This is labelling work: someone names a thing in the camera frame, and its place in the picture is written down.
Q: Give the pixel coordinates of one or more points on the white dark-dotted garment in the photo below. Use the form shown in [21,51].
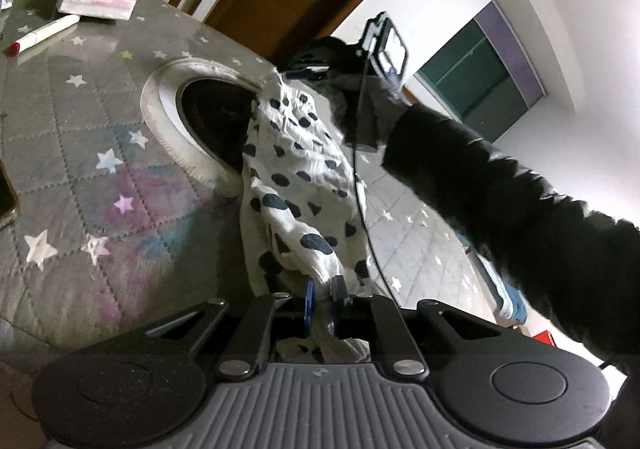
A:
[300,164]

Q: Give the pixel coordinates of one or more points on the blue sofa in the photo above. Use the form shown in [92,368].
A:
[500,289]

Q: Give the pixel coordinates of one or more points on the red object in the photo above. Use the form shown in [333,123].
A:
[545,337]

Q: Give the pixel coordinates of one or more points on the person's right forearm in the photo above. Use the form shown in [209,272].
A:
[500,189]

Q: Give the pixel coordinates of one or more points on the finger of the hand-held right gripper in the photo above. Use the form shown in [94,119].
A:
[306,71]

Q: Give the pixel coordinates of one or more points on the green framed window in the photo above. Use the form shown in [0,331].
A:
[465,79]

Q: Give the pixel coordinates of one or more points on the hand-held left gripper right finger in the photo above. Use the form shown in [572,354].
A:
[339,306]

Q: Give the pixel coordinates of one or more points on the white marker pen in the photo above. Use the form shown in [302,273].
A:
[45,31]

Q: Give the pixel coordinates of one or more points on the black round induction cooktop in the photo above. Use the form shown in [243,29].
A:
[215,114]

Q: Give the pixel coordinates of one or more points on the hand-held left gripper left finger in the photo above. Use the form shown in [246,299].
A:
[306,309]

